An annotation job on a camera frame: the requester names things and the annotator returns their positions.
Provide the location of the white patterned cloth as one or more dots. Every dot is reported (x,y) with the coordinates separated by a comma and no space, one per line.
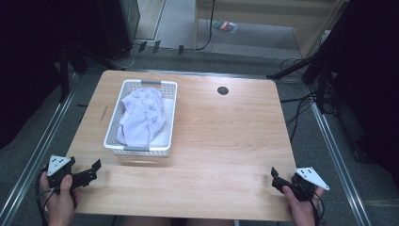
(142,116)

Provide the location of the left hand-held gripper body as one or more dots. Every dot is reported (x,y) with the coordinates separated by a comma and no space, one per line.
(57,164)

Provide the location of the colourful packet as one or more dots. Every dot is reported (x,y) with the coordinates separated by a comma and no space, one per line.
(225,26)

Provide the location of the light wooden shelf unit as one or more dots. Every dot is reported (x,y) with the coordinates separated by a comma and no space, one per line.
(269,12)

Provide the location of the person's right hand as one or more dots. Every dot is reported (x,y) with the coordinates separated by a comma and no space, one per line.
(301,210)

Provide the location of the black stand post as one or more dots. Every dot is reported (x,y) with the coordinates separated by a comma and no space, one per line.
(64,75)

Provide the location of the black metal stand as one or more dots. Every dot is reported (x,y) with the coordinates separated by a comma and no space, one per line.
(313,62)

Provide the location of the person's left hand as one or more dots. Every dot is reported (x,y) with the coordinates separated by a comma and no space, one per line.
(61,204)

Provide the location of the black cabinet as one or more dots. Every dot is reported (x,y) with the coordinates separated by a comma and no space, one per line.
(120,25)

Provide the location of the black table grommet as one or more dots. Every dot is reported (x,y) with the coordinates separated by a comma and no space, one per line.
(222,90)

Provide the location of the white plastic basket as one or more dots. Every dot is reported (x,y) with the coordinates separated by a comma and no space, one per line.
(169,89)

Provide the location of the metal floor rail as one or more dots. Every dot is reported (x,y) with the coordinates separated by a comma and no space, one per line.
(37,150)
(194,72)
(340,166)

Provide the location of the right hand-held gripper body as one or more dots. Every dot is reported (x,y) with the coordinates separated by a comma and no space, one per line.
(309,179)

